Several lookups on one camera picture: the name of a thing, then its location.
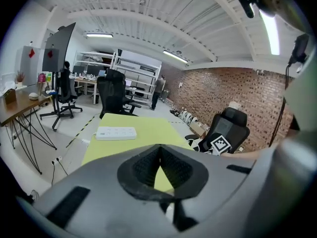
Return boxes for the brown wooden box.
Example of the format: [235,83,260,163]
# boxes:
[2,88,17,106]

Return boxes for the black hanging cable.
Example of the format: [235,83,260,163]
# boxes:
[268,62,290,148]

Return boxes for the black mesh office chair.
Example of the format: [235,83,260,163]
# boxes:
[185,107,251,156]

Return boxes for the potted plant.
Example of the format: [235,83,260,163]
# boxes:
[14,70,26,88]

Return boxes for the white power strip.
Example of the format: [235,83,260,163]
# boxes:
[93,125,138,141]

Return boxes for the ceiling tube light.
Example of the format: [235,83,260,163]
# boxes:
[258,8,281,56]
[162,49,189,64]
[85,32,114,39]

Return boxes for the black head-mounted camera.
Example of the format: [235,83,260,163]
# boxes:
[235,0,256,19]

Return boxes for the white desk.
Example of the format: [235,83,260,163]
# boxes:
[71,75,100,101]

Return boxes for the grey cabinet with red tag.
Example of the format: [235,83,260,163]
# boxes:
[15,45,42,87]

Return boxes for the yellow-green tablecloth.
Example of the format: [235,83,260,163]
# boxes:
[81,113,196,192]

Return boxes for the dark screen on rolling stand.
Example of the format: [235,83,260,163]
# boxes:
[39,22,84,132]

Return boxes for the cardboard box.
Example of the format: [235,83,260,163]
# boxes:
[189,120,210,140]

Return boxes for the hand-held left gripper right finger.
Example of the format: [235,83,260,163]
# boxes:
[160,144,258,238]

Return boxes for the row of white black devices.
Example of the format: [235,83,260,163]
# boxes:
[169,108,200,127]

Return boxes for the wooden table with wire legs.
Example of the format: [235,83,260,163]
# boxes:
[0,88,58,175]

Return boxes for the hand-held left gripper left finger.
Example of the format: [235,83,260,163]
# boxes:
[33,144,179,238]

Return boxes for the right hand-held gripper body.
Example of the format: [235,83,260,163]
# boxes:
[203,132,233,156]

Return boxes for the black box device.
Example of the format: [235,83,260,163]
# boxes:
[288,34,310,67]

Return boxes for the white metal shelving rack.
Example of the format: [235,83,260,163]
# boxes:
[74,50,117,72]
[112,49,163,107]

